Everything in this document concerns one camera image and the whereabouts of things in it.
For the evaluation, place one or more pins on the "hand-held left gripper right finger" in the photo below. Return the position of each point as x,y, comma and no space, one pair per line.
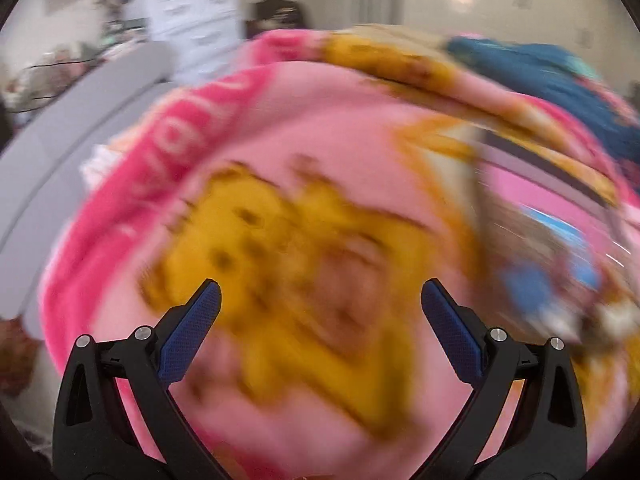
450,332

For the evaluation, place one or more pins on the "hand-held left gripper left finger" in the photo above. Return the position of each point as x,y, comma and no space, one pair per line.
192,330

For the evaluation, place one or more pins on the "blue hair clip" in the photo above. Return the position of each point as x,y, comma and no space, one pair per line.
530,285

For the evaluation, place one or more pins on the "pink book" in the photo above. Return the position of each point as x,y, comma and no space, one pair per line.
525,195

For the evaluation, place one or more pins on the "reddish brown patterned cloth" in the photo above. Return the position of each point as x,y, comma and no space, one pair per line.
17,355

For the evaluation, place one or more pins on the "grey desk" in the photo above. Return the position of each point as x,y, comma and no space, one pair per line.
75,125

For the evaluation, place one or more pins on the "pink bear printed blanket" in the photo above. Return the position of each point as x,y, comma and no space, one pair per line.
325,125

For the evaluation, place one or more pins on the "blue floral quilt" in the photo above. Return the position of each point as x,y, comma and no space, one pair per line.
540,65

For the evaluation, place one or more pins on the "desk clutter pile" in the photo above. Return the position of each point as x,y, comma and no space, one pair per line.
60,65

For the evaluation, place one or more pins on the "white drawer cabinet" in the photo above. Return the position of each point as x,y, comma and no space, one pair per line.
195,20

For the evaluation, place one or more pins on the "black bag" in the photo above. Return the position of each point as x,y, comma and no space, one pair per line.
277,12

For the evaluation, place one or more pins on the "white wardrobe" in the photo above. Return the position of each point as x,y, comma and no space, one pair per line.
500,0

